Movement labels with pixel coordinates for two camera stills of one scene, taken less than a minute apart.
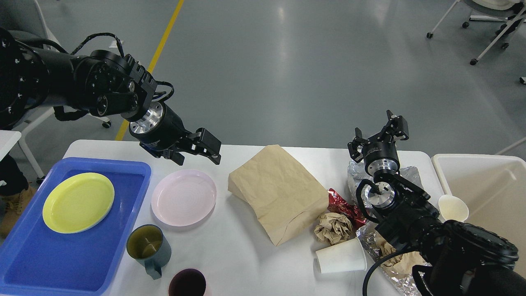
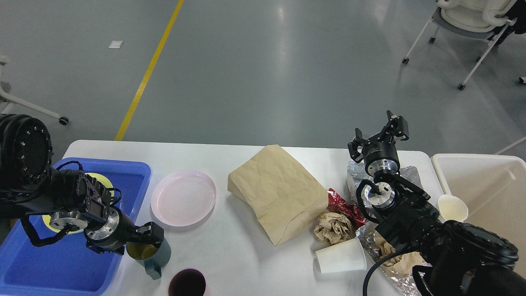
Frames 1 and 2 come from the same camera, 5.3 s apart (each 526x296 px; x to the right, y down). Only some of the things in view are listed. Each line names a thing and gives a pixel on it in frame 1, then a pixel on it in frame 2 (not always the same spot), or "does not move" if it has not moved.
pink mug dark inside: x=188 y=282 does not move
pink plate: x=183 y=197 does not move
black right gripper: x=379 y=153 does not move
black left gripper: x=160 y=128 to x=118 y=230
